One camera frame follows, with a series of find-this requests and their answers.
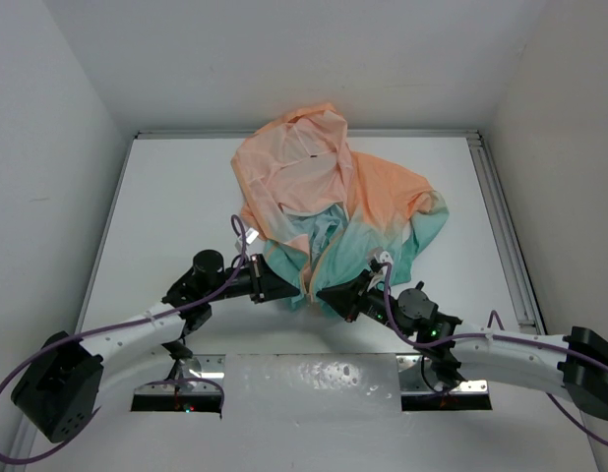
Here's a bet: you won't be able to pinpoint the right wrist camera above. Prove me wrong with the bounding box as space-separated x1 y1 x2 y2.
368 247 394 273

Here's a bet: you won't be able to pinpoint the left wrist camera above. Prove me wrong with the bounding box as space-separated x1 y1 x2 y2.
235 228 260 250

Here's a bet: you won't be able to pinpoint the orange and teal jacket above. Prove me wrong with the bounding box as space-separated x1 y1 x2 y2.
231 103 449 310

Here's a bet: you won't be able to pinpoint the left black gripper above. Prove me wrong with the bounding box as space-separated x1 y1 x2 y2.
205 252 298 302

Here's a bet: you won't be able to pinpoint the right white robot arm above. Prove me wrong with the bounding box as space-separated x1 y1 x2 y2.
317 271 608 421

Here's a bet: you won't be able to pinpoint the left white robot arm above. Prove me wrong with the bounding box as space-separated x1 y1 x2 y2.
11 250 300 443

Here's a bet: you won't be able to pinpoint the metal base plate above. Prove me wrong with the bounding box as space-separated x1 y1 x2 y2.
131 353 492 420

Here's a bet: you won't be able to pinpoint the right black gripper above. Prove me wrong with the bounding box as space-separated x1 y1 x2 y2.
318 269 413 338

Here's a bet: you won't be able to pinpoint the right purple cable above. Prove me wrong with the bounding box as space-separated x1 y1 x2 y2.
375 262 608 449

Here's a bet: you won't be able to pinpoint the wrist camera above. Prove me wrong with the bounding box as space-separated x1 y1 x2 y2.
368 247 394 273
235 228 260 250

